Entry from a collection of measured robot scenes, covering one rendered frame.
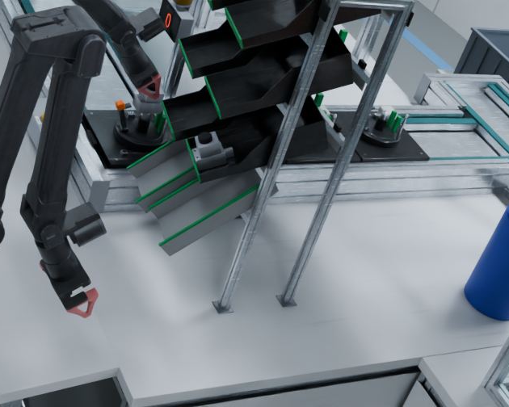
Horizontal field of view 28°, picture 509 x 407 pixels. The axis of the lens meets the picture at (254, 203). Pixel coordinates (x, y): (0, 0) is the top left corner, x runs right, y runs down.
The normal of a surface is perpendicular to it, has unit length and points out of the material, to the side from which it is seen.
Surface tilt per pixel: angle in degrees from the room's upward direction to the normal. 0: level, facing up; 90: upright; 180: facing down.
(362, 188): 90
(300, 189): 90
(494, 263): 90
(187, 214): 45
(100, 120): 0
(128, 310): 0
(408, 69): 0
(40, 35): 13
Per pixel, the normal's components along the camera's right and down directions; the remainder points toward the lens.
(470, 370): 0.28, -0.78
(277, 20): -0.14, -0.74
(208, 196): -0.46, -0.60
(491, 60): -0.87, 0.04
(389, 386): 0.41, 0.62
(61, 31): 0.10, -0.73
